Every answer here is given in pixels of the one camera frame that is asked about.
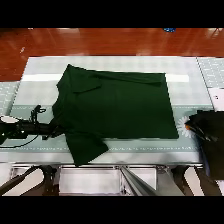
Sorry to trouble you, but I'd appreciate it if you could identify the dark green T-shirt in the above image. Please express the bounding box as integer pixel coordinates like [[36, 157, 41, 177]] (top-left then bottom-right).
[[51, 63, 180, 168]]

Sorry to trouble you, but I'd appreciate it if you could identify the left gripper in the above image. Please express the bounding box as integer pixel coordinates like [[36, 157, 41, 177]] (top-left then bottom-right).
[[41, 122, 65, 141]]

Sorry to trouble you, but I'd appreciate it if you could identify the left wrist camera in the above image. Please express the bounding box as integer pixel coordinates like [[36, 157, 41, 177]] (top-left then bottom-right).
[[30, 104, 47, 124]]

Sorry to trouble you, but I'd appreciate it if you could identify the silver frame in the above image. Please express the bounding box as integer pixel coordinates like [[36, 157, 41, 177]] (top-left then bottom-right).
[[9, 162, 205, 197]]

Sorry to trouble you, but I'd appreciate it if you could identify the black cable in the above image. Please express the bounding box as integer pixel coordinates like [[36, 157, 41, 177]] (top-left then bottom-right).
[[1, 133, 40, 149]]

